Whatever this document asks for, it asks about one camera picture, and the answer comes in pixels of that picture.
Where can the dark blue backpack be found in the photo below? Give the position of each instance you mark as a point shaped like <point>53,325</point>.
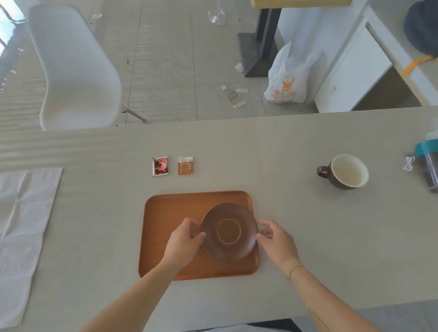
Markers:
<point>433,25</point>

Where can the small clear wrapper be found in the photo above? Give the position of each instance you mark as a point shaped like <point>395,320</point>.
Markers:
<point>97,15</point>
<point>239,67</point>
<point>241,90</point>
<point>239,104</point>

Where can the white cloth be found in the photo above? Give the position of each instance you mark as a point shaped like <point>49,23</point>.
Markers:
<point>7,240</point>

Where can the white cabinet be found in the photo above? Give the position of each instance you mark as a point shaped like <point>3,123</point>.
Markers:
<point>352,72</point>

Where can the person's left forearm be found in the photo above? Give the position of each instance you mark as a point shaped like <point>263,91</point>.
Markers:
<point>133,303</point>

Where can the white plastic chair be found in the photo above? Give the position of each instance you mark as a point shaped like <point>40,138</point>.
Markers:
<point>74,73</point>

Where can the person's left thumb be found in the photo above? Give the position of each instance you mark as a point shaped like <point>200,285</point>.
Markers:
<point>199,237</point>

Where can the person's right forearm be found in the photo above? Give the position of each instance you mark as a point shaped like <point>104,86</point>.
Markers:
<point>339,316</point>

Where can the brown cup white inside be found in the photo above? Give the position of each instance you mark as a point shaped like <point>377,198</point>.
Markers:
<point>346,173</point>

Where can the small brown wrapper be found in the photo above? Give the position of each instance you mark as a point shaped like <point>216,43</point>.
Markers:
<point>232,95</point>

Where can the brown white sachet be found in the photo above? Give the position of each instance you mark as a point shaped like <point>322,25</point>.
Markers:
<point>185,166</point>

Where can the brown saucer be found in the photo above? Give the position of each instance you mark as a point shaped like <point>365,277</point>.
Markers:
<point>229,231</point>

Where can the person's left hand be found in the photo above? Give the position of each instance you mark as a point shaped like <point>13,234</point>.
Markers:
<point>181,245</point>

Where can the clear plastic wrapper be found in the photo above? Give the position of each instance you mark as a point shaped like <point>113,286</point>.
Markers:
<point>217,17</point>

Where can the person's right thumb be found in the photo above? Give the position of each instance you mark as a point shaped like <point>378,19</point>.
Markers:
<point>262,240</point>

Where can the person's dark trousers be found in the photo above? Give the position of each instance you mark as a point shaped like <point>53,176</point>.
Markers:
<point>290,327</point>

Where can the white plastic bag orange print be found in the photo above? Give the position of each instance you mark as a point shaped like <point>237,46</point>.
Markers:
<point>289,83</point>

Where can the person's right hand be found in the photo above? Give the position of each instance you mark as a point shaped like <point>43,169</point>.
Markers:
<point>280,247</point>

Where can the dark bottle teal lid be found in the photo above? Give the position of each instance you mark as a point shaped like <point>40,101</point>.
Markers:
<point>432,162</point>

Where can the yellow top table black leg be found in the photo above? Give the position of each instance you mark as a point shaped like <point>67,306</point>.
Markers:
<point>266,33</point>

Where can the brown wooden tray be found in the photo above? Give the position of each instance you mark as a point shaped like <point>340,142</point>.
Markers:
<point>164,220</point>

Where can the red black sachet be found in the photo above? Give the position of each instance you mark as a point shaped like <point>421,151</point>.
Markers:
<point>160,166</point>

